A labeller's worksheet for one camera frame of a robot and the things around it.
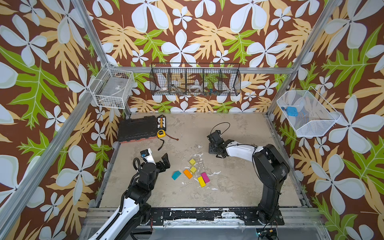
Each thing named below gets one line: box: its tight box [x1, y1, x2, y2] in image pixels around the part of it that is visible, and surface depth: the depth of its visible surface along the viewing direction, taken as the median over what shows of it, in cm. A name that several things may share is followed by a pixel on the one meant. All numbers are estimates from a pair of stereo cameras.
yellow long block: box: [197, 176, 206, 188], surface depth 87 cm
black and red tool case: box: [118, 115, 158, 143], surface depth 104 cm
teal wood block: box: [171, 170, 182, 181], surface depth 90 cm
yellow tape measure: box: [157, 129, 167, 138], surface depth 107 cm
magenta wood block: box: [201, 172, 210, 184], surface depth 89 cm
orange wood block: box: [183, 169, 193, 180], surface depth 90 cm
